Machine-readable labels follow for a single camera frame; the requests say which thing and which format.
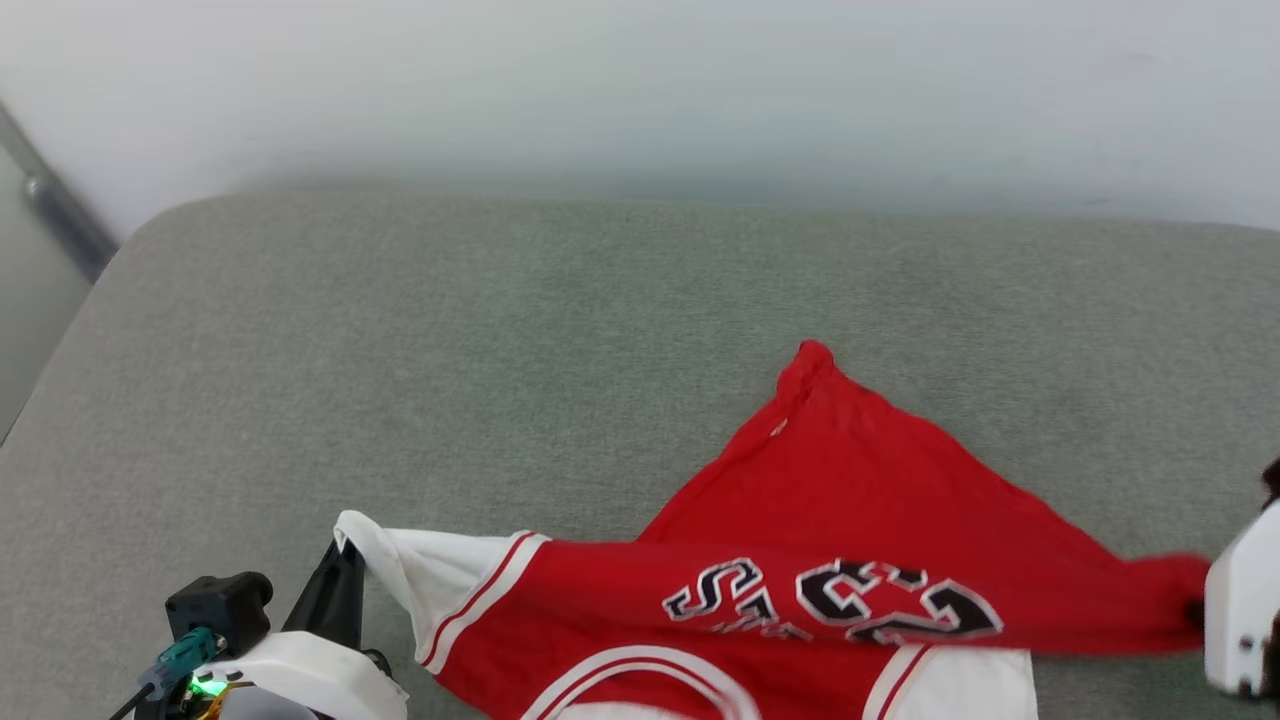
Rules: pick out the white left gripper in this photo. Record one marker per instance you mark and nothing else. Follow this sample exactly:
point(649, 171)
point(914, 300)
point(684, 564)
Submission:
point(310, 675)

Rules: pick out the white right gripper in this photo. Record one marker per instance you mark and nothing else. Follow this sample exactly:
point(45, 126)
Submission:
point(1245, 610)

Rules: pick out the red and white basketball jersey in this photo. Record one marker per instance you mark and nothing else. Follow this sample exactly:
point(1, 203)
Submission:
point(850, 500)

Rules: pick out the grey fabric sofa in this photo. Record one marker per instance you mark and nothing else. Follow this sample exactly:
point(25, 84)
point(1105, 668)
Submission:
point(500, 380)

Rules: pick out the dark grey metal bar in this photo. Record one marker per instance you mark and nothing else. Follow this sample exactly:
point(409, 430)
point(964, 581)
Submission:
point(60, 205)

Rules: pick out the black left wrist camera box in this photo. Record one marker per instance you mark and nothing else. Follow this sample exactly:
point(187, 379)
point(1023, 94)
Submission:
point(220, 605)

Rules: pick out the teal left camera connector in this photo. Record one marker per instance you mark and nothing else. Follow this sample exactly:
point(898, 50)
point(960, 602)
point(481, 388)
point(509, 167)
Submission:
point(180, 655)

